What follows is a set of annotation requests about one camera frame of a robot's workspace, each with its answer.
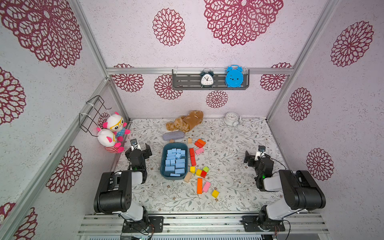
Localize grey fabric glasses case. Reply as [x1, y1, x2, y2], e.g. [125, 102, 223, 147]
[163, 131, 185, 141]

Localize white plush striped legs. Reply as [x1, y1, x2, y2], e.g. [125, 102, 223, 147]
[97, 128, 124, 154]

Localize dark green alarm clock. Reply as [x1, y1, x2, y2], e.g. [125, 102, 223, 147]
[200, 71, 215, 88]

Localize white alarm clock on table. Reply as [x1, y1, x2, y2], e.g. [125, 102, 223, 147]
[224, 112, 243, 127]

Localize red rectangular block upper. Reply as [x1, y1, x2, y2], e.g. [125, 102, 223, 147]
[189, 148, 195, 157]

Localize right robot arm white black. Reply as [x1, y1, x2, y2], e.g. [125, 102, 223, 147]
[244, 146, 326, 229]

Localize grey wall shelf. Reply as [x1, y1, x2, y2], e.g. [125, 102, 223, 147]
[172, 70, 250, 91]

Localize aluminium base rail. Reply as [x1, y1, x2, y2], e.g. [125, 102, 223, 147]
[77, 213, 329, 237]

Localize yellow cube block lower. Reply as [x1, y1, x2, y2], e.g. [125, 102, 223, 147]
[196, 169, 202, 177]

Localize dark teal plastic bin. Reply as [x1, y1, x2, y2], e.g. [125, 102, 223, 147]
[160, 143, 189, 180]

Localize red rectangular block by orange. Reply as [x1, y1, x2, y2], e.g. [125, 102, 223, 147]
[195, 142, 204, 148]

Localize pink rectangular block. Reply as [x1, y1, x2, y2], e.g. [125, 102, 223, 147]
[195, 148, 205, 155]

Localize brown teddy bear plush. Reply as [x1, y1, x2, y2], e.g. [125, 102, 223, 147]
[166, 111, 204, 133]

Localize pink block lower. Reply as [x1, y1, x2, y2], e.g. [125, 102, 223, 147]
[202, 182, 211, 193]

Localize red cube block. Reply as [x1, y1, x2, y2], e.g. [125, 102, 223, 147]
[200, 171, 207, 178]

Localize red rectangular block lower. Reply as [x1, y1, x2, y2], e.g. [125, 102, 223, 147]
[191, 156, 197, 167]

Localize black wire wall basket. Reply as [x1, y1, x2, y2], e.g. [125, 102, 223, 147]
[78, 95, 112, 137]

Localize white owl plush yellow glasses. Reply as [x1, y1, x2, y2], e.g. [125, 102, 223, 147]
[102, 112, 131, 142]

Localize light blue rectangular block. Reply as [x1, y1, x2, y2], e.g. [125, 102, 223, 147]
[175, 163, 186, 169]
[165, 166, 175, 173]
[166, 154, 176, 160]

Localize blue alarm clock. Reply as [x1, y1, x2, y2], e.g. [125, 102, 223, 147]
[225, 65, 244, 88]

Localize yellow cube far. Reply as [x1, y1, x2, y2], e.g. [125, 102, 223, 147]
[212, 190, 220, 199]

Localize long natural wooden block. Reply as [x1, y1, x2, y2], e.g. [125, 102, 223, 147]
[184, 172, 194, 183]

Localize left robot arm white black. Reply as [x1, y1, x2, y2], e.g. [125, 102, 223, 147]
[94, 139, 152, 224]

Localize long orange block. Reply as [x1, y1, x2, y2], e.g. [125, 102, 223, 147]
[197, 178, 203, 195]

